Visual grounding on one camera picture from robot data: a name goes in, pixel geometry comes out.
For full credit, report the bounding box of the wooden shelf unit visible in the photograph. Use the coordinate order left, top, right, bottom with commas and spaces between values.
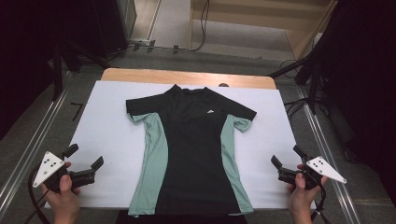
189, 0, 339, 61

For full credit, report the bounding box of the black and green T-shirt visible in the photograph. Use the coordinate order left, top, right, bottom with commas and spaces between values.
125, 83, 258, 218

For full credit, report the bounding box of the black floor cable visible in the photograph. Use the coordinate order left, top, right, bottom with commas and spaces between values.
282, 97, 310, 121

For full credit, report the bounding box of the right hand-held gripper cable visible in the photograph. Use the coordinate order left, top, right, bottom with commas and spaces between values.
310, 176, 332, 224

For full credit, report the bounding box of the dark curtain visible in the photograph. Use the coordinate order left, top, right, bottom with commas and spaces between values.
311, 0, 396, 206
0, 0, 120, 141

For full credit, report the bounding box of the person's right hand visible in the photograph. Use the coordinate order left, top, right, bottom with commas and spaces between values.
288, 172, 328, 224

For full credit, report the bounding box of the person's dark clothing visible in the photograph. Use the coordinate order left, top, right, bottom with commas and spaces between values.
115, 210, 249, 224

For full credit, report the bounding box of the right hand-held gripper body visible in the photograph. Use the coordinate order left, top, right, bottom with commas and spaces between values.
278, 156, 347, 191

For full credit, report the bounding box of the metal floor rail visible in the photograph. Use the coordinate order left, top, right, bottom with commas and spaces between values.
0, 73, 74, 216
295, 85, 363, 224

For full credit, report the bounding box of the black cabinet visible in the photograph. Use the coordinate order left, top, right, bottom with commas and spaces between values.
92, 0, 138, 59

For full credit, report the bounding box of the person's left hand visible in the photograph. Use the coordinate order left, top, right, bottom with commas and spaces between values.
40, 173, 81, 224

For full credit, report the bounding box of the left hand-held gripper cable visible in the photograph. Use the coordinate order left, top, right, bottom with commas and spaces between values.
27, 164, 52, 224

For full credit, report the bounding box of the black tripod stand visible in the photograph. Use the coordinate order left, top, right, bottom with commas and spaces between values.
268, 50, 326, 116
50, 38, 111, 102

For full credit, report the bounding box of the black hanging cable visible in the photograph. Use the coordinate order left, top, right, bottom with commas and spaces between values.
189, 0, 210, 52

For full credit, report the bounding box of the hand-held gripper cable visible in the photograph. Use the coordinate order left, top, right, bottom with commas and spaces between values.
310, 176, 332, 224
27, 164, 52, 224

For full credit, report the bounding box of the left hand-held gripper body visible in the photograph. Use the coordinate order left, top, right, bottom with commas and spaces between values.
32, 151, 95, 194

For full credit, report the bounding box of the white board mat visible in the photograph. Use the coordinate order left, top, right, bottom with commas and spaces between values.
44, 79, 318, 210

